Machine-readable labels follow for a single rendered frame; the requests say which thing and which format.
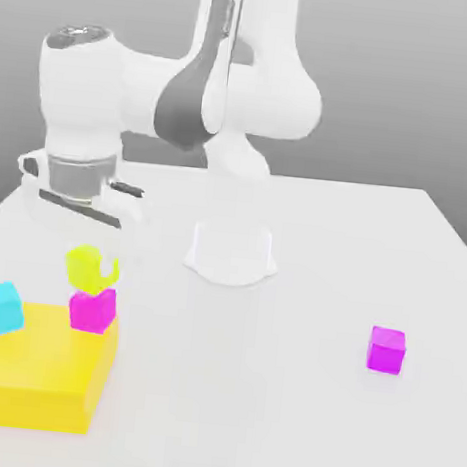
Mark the small pink cube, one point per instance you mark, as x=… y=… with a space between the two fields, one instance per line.
x=89 y=311

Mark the small purple cube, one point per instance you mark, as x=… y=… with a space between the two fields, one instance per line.
x=385 y=352

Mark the large yellow box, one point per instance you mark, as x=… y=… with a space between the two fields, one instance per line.
x=31 y=366

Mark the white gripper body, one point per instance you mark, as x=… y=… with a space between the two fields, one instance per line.
x=83 y=211

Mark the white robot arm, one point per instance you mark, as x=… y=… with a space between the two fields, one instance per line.
x=268 y=80

